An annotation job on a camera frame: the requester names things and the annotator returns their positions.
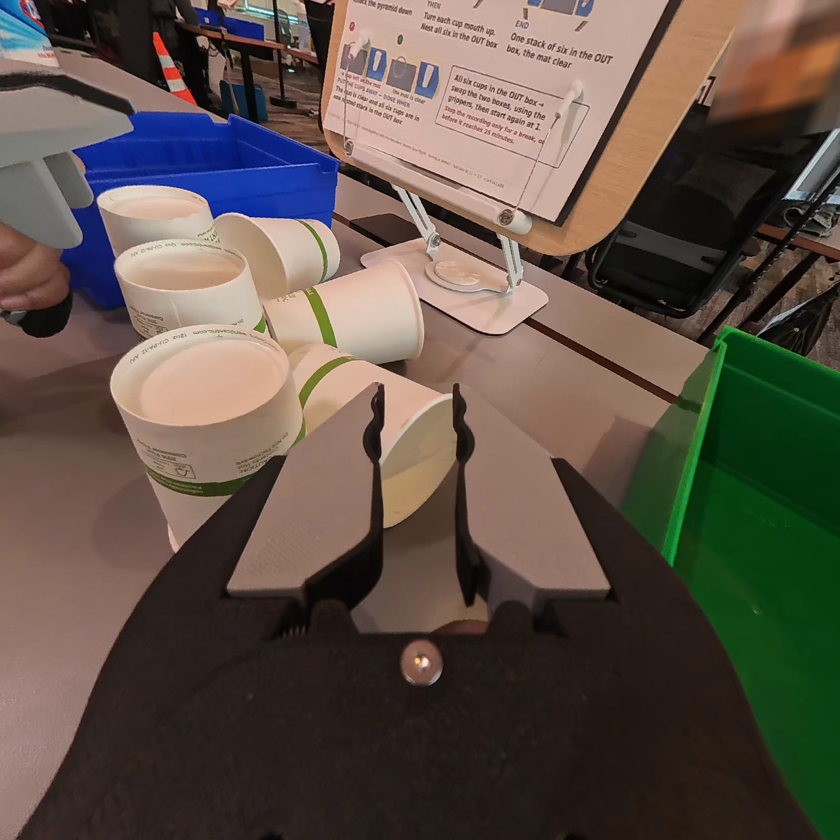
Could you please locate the blue floor container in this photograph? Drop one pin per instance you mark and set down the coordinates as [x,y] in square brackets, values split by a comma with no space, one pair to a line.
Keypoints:
[243,102]

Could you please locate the black office chair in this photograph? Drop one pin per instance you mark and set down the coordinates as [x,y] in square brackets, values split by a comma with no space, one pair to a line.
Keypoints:
[689,216]

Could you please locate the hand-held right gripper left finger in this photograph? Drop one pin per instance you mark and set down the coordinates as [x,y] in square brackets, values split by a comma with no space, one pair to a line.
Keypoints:
[295,525]

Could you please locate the blue plastic bin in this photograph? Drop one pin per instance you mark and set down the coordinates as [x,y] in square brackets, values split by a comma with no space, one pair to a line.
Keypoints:
[197,151]

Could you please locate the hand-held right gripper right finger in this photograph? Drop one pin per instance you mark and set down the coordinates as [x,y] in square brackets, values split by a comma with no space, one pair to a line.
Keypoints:
[525,525]

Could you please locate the instruction sheet on stand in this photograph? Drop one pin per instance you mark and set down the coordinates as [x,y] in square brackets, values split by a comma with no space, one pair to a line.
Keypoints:
[630,197]

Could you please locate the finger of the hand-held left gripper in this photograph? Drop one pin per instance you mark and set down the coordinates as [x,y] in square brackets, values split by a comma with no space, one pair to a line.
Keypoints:
[39,64]
[52,128]

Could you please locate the white wipes canister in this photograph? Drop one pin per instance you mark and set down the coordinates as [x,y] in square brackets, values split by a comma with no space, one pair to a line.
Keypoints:
[19,26]

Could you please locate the small blue storage bin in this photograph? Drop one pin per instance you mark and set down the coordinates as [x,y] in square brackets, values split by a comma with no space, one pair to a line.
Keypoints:
[229,26]

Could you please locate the person's left hand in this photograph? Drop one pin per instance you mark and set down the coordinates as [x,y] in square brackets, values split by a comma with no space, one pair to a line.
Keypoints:
[29,275]

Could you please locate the green plastic bin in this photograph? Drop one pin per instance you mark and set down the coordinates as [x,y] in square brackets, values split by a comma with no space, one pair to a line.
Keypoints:
[754,525]

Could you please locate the brown desk black legs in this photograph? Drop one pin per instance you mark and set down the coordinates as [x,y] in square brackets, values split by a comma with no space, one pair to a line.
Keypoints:
[262,43]

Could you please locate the orange striped traffic cone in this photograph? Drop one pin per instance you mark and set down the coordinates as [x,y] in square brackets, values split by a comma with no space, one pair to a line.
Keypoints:
[172,72]

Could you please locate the black bag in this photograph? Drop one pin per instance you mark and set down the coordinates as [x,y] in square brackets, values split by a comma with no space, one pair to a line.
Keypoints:
[800,321]

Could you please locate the printed instruction sheet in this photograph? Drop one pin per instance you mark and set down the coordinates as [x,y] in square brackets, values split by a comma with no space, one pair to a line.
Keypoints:
[492,79]

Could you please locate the white paper cup green band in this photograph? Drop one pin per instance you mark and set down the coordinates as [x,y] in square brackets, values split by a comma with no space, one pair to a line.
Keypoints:
[157,210]
[210,387]
[367,308]
[413,446]
[275,249]
[184,275]

